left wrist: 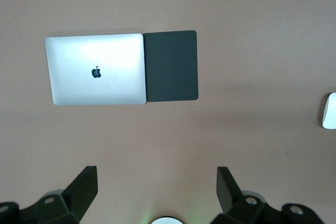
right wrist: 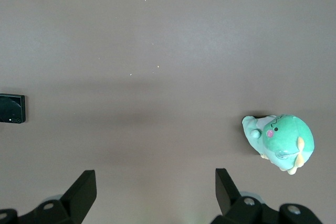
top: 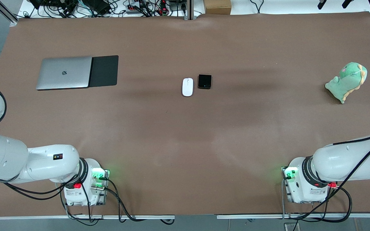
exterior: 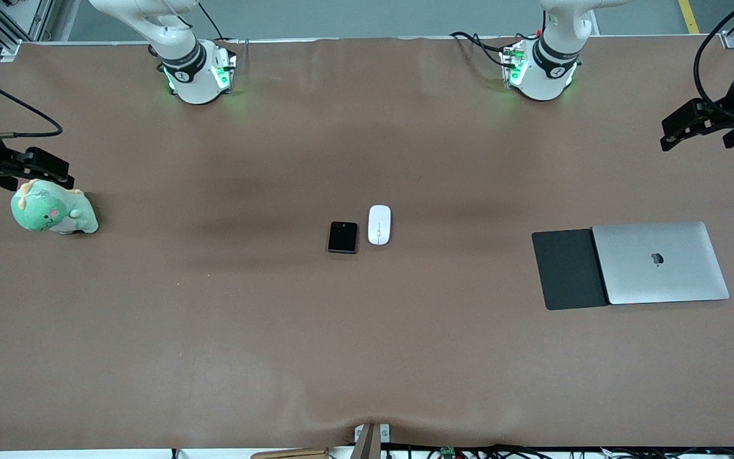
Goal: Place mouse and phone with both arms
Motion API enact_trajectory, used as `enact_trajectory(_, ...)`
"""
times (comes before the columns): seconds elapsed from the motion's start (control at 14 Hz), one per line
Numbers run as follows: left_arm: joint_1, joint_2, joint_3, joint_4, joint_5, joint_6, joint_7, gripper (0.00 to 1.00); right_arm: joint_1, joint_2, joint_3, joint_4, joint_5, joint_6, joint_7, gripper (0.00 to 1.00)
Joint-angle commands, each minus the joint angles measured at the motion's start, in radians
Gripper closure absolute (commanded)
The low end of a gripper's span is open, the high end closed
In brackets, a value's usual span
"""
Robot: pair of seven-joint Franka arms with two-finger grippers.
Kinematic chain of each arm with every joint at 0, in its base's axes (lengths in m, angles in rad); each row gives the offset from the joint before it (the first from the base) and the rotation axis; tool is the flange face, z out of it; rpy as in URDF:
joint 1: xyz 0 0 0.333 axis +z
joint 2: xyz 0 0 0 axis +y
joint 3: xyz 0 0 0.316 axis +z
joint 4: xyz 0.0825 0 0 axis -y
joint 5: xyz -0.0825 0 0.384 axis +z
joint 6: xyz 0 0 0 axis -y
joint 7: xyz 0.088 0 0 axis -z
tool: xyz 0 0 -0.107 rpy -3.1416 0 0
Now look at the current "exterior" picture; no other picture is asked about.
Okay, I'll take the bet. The black phone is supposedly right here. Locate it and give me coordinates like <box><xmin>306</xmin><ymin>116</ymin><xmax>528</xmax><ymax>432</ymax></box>
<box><xmin>327</xmin><ymin>221</ymin><xmax>359</xmax><ymax>255</ymax></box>

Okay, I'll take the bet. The white computer mouse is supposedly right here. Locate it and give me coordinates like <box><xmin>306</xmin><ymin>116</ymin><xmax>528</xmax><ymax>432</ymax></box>
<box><xmin>368</xmin><ymin>205</ymin><xmax>392</xmax><ymax>246</ymax></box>

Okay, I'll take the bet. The black mouse pad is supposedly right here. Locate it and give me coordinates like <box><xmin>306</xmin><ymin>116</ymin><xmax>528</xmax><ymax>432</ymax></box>
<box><xmin>531</xmin><ymin>229</ymin><xmax>610</xmax><ymax>311</ymax></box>

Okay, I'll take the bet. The green dinosaur plush toy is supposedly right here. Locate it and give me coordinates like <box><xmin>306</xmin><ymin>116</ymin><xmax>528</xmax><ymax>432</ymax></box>
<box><xmin>11</xmin><ymin>178</ymin><xmax>99</xmax><ymax>235</ymax></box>

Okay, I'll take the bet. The silver laptop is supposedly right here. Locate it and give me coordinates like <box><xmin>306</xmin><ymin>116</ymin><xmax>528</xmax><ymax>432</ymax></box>
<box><xmin>591</xmin><ymin>221</ymin><xmax>731</xmax><ymax>306</ymax></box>

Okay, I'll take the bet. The brown table cover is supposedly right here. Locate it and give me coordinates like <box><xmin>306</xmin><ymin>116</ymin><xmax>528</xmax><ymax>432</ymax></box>
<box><xmin>0</xmin><ymin>35</ymin><xmax>734</xmax><ymax>451</ymax></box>

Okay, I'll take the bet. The brown wooden plank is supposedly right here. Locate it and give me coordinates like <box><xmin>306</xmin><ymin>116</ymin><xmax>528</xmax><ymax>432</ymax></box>
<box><xmin>250</xmin><ymin>448</ymin><xmax>330</xmax><ymax>459</ymax></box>

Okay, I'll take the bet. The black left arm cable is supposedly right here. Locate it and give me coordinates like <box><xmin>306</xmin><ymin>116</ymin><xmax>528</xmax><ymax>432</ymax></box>
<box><xmin>693</xmin><ymin>0</ymin><xmax>734</xmax><ymax>123</ymax></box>

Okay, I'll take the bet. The black base cable bundle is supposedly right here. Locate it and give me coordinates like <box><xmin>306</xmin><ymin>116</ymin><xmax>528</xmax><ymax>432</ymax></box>
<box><xmin>449</xmin><ymin>30</ymin><xmax>536</xmax><ymax>69</ymax></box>

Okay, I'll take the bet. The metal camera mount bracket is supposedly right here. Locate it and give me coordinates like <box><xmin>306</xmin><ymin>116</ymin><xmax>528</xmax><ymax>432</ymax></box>
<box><xmin>354</xmin><ymin>423</ymin><xmax>391</xmax><ymax>459</ymax></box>

